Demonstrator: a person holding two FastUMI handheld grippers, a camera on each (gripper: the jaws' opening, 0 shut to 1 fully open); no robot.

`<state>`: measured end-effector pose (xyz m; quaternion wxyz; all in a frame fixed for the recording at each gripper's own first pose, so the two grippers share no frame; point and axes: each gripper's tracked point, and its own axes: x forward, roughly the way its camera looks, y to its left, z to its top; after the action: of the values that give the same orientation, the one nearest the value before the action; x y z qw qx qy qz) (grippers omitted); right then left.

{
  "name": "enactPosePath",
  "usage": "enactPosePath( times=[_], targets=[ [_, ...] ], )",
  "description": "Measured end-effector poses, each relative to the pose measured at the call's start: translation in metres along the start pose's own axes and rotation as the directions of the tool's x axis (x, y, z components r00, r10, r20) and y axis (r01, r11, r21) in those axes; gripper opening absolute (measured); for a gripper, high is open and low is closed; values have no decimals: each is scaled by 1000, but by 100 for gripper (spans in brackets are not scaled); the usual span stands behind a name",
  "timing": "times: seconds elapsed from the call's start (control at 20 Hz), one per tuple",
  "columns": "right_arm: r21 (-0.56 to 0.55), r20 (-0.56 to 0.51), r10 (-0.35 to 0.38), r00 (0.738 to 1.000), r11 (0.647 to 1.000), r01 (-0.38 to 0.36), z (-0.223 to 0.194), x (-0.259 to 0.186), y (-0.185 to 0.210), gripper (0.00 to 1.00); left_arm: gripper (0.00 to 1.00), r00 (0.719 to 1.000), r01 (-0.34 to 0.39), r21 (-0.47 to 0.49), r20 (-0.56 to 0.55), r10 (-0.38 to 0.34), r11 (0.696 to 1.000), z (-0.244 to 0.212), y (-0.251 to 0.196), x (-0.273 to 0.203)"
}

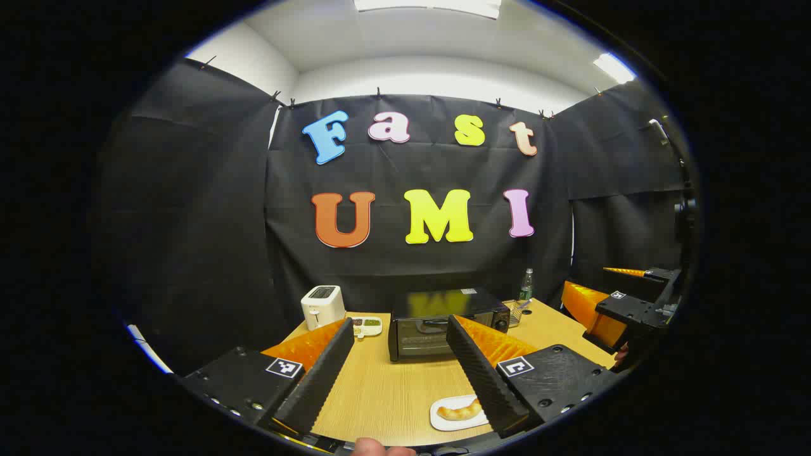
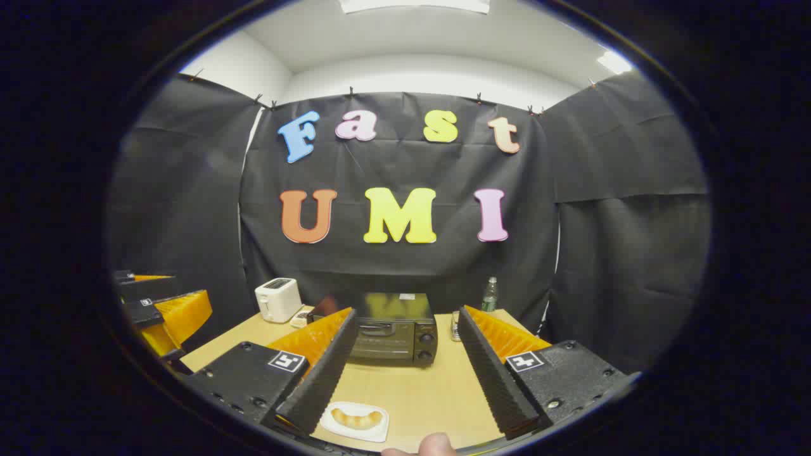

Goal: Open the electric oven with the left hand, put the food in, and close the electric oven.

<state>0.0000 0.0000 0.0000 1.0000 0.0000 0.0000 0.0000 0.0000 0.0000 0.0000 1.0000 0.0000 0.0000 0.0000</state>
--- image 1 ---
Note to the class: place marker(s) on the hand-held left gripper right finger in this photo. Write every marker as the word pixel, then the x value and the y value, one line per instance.
pixel 481 380

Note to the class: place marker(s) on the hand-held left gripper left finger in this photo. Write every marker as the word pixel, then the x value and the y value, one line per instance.
pixel 323 373

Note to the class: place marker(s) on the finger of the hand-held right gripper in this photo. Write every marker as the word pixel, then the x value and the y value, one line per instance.
pixel 659 275
pixel 633 310

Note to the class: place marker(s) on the golden bread roll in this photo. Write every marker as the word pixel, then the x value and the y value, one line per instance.
pixel 459 413

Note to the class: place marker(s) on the black electric oven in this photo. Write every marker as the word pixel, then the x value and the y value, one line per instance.
pixel 418 329

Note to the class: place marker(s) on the white square plate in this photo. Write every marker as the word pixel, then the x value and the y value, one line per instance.
pixel 443 424

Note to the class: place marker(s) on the white divided snack dish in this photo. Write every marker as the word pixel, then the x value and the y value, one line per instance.
pixel 367 327

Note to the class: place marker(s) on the white toaster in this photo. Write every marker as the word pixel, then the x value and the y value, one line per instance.
pixel 322 307

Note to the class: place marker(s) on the clear green-label water bottle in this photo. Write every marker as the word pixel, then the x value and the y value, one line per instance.
pixel 526 288

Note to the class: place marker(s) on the small ceiling light panel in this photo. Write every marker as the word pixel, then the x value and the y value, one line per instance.
pixel 613 68

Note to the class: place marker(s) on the black backdrop cloth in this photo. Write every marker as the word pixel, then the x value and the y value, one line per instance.
pixel 393 164

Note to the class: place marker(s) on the row of black cloth clips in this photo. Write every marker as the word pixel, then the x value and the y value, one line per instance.
pixel 378 94

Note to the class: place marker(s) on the large ceiling light panel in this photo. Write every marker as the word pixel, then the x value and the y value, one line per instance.
pixel 431 6

